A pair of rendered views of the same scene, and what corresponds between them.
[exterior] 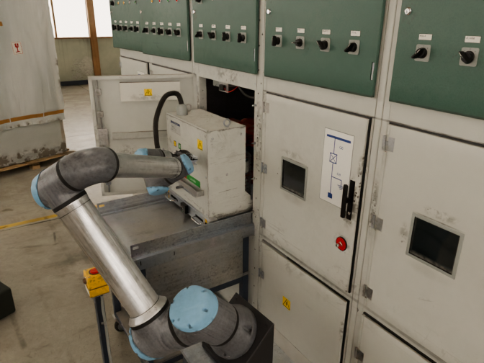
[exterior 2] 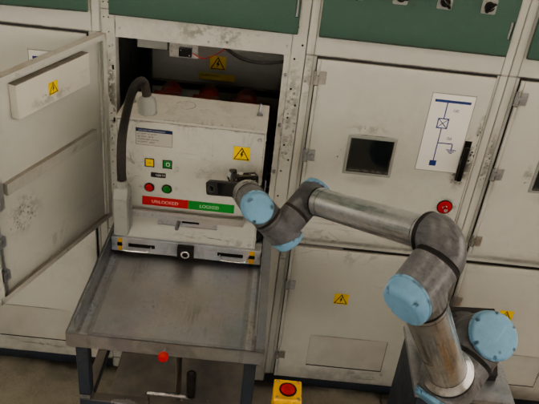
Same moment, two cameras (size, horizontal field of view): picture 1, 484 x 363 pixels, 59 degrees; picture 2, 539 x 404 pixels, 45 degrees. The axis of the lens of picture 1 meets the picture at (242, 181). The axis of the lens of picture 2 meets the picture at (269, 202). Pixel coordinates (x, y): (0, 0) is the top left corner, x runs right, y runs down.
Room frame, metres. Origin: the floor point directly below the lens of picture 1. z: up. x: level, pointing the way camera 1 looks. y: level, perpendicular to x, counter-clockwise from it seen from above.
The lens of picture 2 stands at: (0.92, 1.78, 2.32)
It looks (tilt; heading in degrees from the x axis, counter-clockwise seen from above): 32 degrees down; 302
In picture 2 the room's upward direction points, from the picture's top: 6 degrees clockwise
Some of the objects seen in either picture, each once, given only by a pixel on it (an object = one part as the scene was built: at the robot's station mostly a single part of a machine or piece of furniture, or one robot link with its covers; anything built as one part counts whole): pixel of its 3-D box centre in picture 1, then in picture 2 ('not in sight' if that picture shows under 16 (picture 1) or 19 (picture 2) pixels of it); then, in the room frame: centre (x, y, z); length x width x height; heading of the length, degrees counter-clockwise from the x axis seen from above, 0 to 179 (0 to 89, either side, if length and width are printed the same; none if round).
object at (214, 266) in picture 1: (176, 277); (179, 354); (2.13, 0.38, 0.46); 0.64 x 0.58 x 0.66; 123
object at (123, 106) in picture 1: (148, 135); (48, 163); (2.55, 0.58, 1.21); 0.63 x 0.07 x 0.74; 103
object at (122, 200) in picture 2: not in sight; (123, 208); (2.32, 0.48, 1.09); 0.08 x 0.05 x 0.17; 123
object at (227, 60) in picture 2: not in sight; (217, 65); (2.65, -0.41, 1.28); 0.58 x 0.02 x 0.19; 33
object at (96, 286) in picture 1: (96, 281); (285, 401); (1.52, 0.62, 0.85); 0.08 x 0.08 x 0.10; 33
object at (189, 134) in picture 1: (185, 165); (188, 189); (2.18, 0.31, 1.15); 0.48 x 0.01 x 0.48; 33
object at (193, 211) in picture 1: (190, 206); (187, 246); (2.19, 0.29, 0.90); 0.54 x 0.05 x 0.06; 33
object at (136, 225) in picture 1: (173, 222); (181, 280); (2.13, 0.38, 0.82); 0.68 x 0.62 x 0.06; 123
